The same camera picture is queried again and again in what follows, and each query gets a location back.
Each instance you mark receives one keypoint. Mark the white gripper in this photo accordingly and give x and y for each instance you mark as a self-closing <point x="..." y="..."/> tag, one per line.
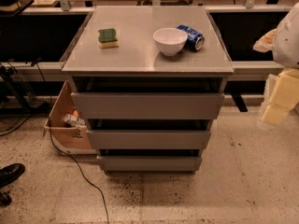
<point x="287" y="46"/>

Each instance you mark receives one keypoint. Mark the grey drawer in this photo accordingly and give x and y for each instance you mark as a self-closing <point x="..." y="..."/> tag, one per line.
<point x="92" y="105"/>
<point x="148" y="139"/>
<point x="149" y="163"/>

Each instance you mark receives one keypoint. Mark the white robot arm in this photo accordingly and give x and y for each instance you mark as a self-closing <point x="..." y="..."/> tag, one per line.
<point x="286" y="45"/>

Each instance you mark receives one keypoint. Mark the grey drawer cabinet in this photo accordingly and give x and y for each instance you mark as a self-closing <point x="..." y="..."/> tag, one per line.
<point x="175" y="83"/>

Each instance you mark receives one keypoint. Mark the grey bottom drawer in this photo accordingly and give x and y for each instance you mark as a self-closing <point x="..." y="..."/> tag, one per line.
<point x="149" y="163"/>

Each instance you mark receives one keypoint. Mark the grey top drawer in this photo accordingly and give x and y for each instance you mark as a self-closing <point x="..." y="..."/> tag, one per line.
<point x="92" y="105"/>

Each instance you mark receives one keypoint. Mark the blue soda can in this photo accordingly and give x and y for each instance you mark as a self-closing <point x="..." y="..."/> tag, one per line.
<point x="195" y="40"/>

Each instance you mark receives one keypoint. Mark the white bowl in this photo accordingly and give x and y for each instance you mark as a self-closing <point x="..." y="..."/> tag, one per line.
<point x="170" y="41"/>

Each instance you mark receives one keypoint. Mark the green yellow sponge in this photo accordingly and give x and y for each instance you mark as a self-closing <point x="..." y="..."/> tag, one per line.
<point x="107" y="38"/>

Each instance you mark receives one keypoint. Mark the silver can in box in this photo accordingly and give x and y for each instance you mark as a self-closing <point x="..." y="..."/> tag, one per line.
<point x="73" y="120"/>

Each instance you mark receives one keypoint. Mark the cardboard box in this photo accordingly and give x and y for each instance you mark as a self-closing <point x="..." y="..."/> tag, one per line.
<point x="70" y="137"/>

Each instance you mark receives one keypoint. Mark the black stand at left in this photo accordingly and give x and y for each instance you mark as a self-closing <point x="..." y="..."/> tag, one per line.
<point x="27" y="101"/>

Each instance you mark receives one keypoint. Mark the black shoe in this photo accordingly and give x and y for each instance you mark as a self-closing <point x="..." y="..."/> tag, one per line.
<point x="5" y="199"/>
<point x="11" y="173"/>

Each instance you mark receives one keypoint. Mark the grey metal rail frame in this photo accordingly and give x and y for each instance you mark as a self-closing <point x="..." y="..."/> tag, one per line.
<point x="56" y="46"/>

